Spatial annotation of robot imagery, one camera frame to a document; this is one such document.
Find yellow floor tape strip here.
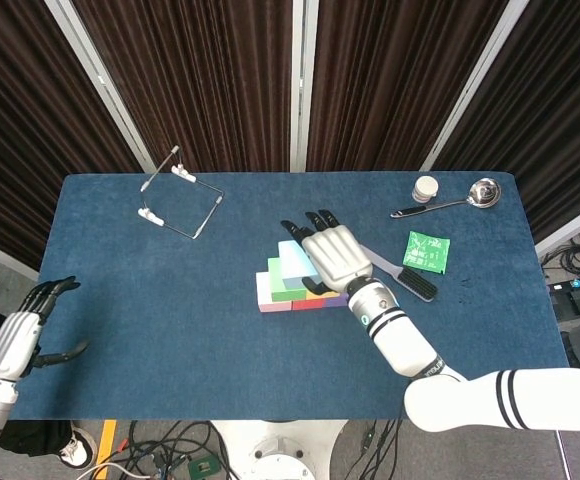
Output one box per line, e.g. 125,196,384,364
94,419,119,469

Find small white jar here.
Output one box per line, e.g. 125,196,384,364
411,175,440,203

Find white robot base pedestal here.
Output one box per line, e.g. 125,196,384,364
208,419,347,480

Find black power strip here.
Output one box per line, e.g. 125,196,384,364
547,277,580,319

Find green sachet packet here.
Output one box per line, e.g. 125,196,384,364
401,230,452,275

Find dark brown curtain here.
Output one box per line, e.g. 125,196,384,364
305,0,511,174
432,0,580,241
72,0,294,174
0,0,144,269

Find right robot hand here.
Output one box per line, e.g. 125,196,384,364
280,209,374,296

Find blue fabric table mat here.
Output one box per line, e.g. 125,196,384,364
2,172,580,421

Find tangled black floor cables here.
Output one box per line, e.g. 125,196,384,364
542,227,580,281
117,419,234,480

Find metal wire stand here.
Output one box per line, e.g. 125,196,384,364
136,144,225,240

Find small green box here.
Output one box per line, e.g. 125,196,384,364
186,455,220,480

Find metal ladle black handle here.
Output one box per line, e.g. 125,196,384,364
389,178,503,219

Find grey brush black bristles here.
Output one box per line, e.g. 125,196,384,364
358,244,440,303

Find green cube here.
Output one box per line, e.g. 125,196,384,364
267,256,307,303

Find light blue cube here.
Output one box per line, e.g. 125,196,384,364
277,240,320,291

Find black cable green plug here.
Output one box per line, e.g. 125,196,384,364
357,419,404,480

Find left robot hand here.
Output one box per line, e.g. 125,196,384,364
0,275,91,381

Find pink white cube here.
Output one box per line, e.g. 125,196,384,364
255,271,294,314

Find white partition frame post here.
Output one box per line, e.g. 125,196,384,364
291,0,320,174
418,0,530,172
43,0,157,174

